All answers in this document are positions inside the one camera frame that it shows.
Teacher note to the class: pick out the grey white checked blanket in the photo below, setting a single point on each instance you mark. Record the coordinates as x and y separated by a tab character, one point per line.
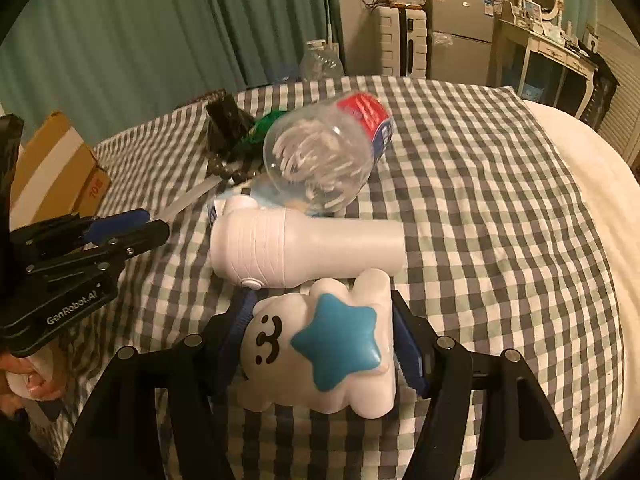
475	210

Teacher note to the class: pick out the white strip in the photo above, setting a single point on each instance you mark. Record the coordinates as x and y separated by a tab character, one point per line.
192	197

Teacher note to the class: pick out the white suitcase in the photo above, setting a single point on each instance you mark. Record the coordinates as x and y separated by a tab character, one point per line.
395	42

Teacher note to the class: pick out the white bed sheet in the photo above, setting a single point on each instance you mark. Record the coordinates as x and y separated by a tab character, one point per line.
600	185

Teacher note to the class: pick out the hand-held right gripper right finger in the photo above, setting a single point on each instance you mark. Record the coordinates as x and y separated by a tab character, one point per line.
407	350

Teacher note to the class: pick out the grey small fridge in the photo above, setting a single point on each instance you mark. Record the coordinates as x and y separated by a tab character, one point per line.
460	40

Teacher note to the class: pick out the crushed blue water jug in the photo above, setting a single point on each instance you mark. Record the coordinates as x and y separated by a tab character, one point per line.
285	72

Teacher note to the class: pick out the green snack packet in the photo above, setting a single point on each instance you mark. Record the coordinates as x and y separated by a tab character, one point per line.
260	127

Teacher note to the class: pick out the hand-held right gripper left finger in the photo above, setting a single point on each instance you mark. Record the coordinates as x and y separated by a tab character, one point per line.
235	340

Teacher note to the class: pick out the white louvered wardrobe door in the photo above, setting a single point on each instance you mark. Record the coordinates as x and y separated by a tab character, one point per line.
620	60

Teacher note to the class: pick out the blue white tissue pack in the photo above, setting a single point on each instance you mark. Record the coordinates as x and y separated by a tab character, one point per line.
265	197

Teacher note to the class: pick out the black glossy wallet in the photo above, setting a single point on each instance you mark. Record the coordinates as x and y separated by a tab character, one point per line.
227	120

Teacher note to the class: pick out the wide green curtain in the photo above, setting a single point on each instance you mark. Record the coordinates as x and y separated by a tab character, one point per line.
150	35

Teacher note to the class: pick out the white dressing table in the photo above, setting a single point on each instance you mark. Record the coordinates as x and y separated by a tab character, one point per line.
545	45

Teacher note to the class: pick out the thin white pole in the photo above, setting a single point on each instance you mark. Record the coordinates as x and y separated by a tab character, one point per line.
329	5

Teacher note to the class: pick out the clear plastic bottle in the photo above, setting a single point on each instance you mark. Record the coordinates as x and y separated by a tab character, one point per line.
320	160

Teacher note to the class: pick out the blue bin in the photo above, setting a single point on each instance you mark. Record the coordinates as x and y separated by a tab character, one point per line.
531	92

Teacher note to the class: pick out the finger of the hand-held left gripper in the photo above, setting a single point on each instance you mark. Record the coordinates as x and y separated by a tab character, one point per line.
145	237
117	224

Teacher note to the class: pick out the large clear water jug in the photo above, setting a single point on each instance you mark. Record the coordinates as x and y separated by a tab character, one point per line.
322	62

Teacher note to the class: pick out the white plush toy blue star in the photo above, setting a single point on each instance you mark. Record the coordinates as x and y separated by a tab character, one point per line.
280	340

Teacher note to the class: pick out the black hanging garment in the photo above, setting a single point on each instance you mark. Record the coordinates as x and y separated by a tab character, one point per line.
602	90

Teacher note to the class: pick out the person's left hand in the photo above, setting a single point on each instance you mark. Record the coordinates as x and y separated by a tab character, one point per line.
37	387

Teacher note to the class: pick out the white plastic bottle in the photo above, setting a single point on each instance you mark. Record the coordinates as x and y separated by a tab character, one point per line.
300	250

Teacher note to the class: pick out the brown cardboard box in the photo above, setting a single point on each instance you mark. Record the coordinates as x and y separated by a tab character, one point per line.
55	155

